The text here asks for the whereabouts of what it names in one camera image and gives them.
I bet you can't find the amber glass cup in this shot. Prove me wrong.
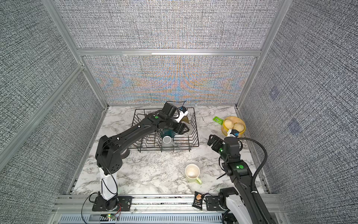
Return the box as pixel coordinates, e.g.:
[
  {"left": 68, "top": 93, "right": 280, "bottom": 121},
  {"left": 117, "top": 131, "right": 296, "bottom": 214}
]
[{"left": 180, "top": 116, "right": 190, "bottom": 124}]

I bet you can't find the round bread bun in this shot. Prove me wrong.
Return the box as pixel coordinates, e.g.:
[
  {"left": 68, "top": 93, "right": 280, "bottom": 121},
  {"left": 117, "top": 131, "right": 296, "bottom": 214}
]
[
  {"left": 223, "top": 119, "right": 234, "bottom": 130},
  {"left": 233, "top": 123, "right": 245, "bottom": 132}
]

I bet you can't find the black snack packet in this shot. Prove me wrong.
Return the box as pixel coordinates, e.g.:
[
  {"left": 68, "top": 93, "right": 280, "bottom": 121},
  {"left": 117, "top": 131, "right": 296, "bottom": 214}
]
[{"left": 192, "top": 191, "right": 205, "bottom": 211}]

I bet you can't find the yellow bowl with green handle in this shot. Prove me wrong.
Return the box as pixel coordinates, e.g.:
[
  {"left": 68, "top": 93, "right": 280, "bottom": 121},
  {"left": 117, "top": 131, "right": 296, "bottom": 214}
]
[{"left": 213, "top": 116, "right": 246, "bottom": 137}]

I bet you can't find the white grey ceramic mug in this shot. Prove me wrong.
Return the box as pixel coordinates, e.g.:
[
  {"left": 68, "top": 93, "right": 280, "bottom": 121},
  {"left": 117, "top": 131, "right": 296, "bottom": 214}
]
[{"left": 162, "top": 136, "right": 177, "bottom": 149}]

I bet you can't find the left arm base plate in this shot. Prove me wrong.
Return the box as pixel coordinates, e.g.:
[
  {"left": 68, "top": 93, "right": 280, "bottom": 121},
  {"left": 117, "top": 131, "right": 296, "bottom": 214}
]
[{"left": 92, "top": 196, "right": 132, "bottom": 212}]

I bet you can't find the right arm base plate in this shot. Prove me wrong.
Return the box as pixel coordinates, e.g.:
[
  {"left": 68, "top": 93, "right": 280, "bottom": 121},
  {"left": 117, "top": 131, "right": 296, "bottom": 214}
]
[{"left": 205, "top": 195, "right": 224, "bottom": 211}]

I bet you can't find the light green ceramic mug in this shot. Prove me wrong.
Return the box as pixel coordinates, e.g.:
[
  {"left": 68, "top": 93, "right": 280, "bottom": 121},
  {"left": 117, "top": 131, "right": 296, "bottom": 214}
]
[{"left": 185, "top": 164, "right": 202, "bottom": 185}]

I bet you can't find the clear glass cup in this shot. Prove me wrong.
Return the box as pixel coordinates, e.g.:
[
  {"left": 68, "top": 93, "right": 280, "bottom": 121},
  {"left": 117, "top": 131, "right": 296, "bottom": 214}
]
[{"left": 183, "top": 124, "right": 193, "bottom": 134}]

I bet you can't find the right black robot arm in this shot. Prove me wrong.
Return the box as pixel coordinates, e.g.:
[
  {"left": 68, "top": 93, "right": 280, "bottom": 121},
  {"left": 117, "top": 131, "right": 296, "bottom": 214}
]
[{"left": 208, "top": 134, "right": 275, "bottom": 224}]

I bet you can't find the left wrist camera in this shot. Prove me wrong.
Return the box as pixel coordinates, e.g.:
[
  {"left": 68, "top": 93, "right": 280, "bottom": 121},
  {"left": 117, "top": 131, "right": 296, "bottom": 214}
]
[{"left": 176, "top": 106, "right": 188, "bottom": 123}]

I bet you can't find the black wire dish rack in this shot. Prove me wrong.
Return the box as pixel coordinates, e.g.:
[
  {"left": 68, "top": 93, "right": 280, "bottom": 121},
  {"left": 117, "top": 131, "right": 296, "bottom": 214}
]
[{"left": 129, "top": 107, "right": 200, "bottom": 152}]

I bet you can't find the dark green ceramic mug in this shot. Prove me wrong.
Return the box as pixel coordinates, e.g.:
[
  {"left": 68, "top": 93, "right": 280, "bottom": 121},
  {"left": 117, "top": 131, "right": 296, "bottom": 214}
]
[{"left": 159, "top": 128, "right": 176, "bottom": 138}]

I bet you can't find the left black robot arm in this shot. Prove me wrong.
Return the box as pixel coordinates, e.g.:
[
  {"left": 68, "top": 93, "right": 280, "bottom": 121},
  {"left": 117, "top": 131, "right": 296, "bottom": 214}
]
[{"left": 95, "top": 101, "right": 189, "bottom": 211}]

